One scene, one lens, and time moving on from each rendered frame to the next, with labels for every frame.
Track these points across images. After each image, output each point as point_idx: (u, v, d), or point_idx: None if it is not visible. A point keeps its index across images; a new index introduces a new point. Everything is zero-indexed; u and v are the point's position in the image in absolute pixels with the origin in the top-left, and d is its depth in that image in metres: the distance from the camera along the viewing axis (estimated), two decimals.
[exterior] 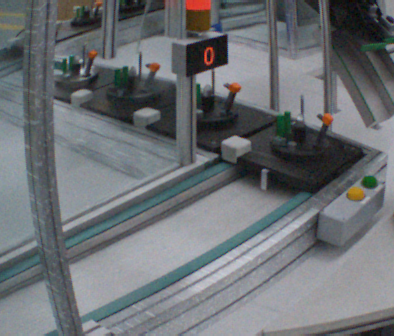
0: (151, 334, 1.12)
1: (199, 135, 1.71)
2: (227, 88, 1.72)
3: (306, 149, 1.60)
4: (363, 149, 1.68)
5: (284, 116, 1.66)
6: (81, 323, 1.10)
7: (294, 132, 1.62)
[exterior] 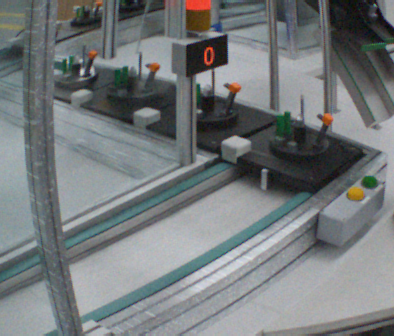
0: (151, 334, 1.12)
1: (199, 135, 1.71)
2: (227, 88, 1.72)
3: (306, 149, 1.60)
4: (363, 149, 1.68)
5: (284, 116, 1.66)
6: (81, 323, 1.10)
7: (294, 132, 1.62)
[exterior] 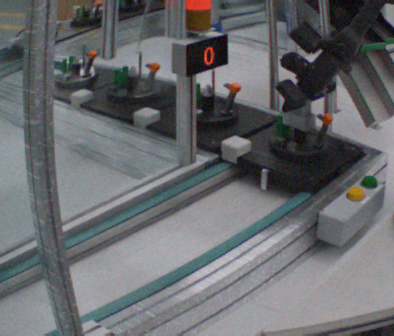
0: (151, 334, 1.12)
1: (199, 135, 1.71)
2: (227, 88, 1.72)
3: (306, 149, 1.60)
4: (363, 149, 1.68)
5: None
6: (81, 323, 1.10)
7: (294, 132, 1.62)
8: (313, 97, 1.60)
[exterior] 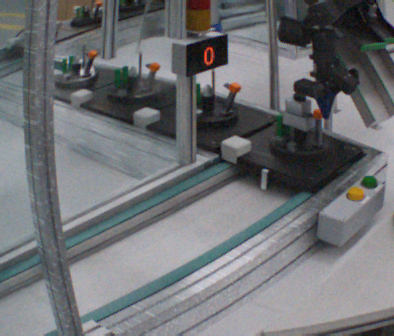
0: (151, 334, 1.12)
1: (199, 135, 1.71)
2: (227, 88, 1.72)
3: (306, 149, 1.60)
4: (363, 149, 1.68)
5: None
6: (81, 323, 1.10)
7: (294, 132, 1.62)
8: None
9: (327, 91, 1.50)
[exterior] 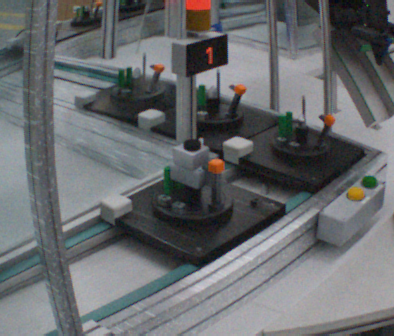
0: (151, 334, 1.12)
1: (298, 170, 1.55)
2: (322, 120, 1.57)
3: (199, 210, 1.37)
4: (363, 149, 1.68)
5: None
6: (81, 323, 1.10)
7: (185, 189, 1.39)
8: (385, 44, 1.43)
9: None
